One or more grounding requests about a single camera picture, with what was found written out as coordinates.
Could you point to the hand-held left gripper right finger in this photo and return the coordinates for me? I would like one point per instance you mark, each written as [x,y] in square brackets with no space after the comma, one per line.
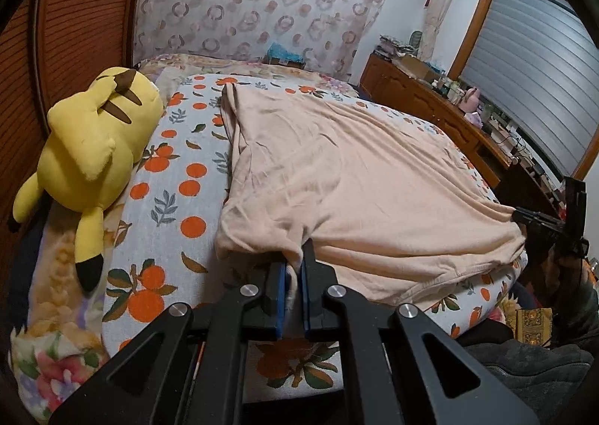
[306,298]

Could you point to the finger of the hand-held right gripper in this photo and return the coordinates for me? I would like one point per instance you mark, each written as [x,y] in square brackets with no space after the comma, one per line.
[533,221]

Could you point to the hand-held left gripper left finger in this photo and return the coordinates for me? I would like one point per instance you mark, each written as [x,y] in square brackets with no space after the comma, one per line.
[280,298]

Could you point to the peach printed t-shirt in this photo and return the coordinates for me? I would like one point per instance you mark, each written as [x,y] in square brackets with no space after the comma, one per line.
[374,196]

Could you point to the brown patterned cloth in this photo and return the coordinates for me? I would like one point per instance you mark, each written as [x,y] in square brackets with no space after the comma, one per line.
[533,320]

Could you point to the small pink pouch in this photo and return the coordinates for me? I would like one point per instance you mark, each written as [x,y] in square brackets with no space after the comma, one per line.
[475,117]

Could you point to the person's leg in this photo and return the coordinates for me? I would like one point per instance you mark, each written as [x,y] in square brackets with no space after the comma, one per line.
[529,369]

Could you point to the orange fruit print bed sheet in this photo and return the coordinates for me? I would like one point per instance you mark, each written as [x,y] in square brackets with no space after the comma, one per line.
[187,182]

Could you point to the row of toiletry bottles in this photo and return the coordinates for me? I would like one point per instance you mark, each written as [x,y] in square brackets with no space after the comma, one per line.
[447,87]

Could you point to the grey window blind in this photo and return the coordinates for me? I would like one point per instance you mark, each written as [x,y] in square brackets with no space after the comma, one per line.
[529,55]

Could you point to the wooden sideboard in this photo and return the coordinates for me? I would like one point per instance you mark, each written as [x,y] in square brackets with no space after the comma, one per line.
[421,97]

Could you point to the cardboard box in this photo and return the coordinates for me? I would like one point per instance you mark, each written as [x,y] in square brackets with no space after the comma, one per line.
[416,66]

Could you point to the stack of folded cloths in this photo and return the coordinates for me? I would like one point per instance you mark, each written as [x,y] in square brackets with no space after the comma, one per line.
[390,45]

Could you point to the floral blanket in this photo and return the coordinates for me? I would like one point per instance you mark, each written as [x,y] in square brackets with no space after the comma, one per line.
[51,350]

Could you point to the blue box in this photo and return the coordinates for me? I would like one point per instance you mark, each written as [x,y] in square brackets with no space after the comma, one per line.
[283,54]

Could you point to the yellow plush toy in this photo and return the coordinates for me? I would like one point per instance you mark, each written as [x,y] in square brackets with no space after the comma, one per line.
[89,135]

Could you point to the wooden slatted wardrobe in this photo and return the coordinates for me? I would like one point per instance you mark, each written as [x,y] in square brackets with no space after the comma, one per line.
[70,32]

